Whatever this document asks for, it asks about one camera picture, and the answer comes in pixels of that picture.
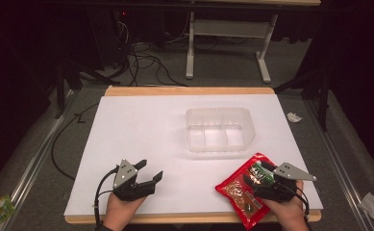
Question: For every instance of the red snack packet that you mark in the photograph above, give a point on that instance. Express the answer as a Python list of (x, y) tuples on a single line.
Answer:
[(237, 194)]

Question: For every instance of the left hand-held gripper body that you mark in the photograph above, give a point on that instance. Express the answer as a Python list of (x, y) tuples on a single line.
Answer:
[(125, 174)]

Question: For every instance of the clear plastic divided container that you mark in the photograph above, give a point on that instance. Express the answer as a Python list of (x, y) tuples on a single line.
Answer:
[(219, 131)]

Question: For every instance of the metal floor rail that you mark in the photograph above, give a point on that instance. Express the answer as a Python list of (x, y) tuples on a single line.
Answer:
[(335, 160), (37, 157)]

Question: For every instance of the white desk frame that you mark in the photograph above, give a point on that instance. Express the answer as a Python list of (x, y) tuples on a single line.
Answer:
[(229, 28)]

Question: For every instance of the person's right hand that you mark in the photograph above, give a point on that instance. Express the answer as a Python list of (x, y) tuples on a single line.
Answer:
[(290, 215)]

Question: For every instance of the white table mat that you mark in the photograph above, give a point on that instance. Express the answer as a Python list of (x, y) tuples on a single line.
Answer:
[(152, 134)]

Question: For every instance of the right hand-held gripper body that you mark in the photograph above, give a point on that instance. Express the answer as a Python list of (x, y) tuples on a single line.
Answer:
[(288, 173)]

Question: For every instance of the black metal stand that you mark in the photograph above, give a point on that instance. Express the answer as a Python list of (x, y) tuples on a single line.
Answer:
[(323, 96), (61, 86)]

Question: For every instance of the black computer tower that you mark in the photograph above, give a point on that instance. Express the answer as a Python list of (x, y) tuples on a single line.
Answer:
[(109, 38)]

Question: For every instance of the crumpled white paper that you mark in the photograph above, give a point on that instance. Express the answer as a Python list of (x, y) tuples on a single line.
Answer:
[(293, 117)]

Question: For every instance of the person's left hand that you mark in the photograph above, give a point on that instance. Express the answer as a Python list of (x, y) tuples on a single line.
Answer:
[(119, 211)]

